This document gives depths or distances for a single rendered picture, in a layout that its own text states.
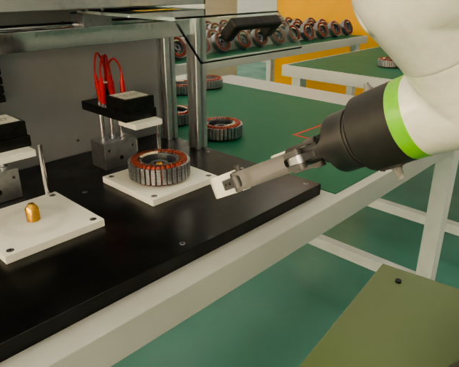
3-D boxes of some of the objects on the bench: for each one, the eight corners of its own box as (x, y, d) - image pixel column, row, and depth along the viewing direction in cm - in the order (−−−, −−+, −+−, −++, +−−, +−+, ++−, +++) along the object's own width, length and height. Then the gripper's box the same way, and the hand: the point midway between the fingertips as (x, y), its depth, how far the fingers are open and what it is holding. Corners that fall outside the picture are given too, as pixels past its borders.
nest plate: (217, 181, 89) (217, 175, 88) (153, 207, 79) (152, 199, 78) (165, 162, 99) (165, 156, 98) (103, 182, 89) (102, 176, 88)
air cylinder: (23, 196, 83) (17, 167, 81) (-22, 210, 78) (-29, 179, 76) (11, 188, 86) (5, 159, 84) (-34, 201, 81) (-41, 170, 79)
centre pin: (42, 219, 72) (40, 203, 71) (30, 223, 71) (27, 207, 70) (36, 215, 73) (33, 199, 72) (24, 219, 72) (21, 203, 71)
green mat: (457, 127, 130) (457, 126, 129) (335, 194, 89) (335, 193, 89) (213, 81, 189) (213, 80, 189) (73, 108, 149) (73, 108, 149)
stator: (190, 138, 120) (189, 124, 118) (211, 127, 129) (210, 113, 127) (230, 144, 115) (230, 129, 114) (249, 132, 124) (249, 118, 123)
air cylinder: (138, 161, 99) (135, 135, 97) (106, 170, 94) (103, 144, 92) (124, 155, 102) (121, 130, 100) (92, 164, 97) (89, 138, 95)
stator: (202, 175, 88) (202, 156, 87) (154, 193, 81) (153, 172, 79) (164, 161, 96) (163, 143, 94) (116, 175, 88) (114, 156, 87)
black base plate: (320, 194, 89) (320, 183, 88) (-54, 392, 46) (-60, 373, 45) (160, 140, 119) (159, 132, 118) (-157, 230, 76) (-161, 217, 75)
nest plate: (105, 226, 73) (104, 218, 72) (6, 264, 63) (4, 256, 62) (56, 197, 82) (55, 191, 82) (-37, 227, 72) (-38, 220, 72)
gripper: (314, 194, 49) (194, 226, 65) (420, 140, 65) (303, 177, 81) (288, 125, 48) (173, 175, 65) (401, 89, 65) (288, 135, 81)
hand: (250, 174), depth 72 cm, fingers open, 13 cm apart
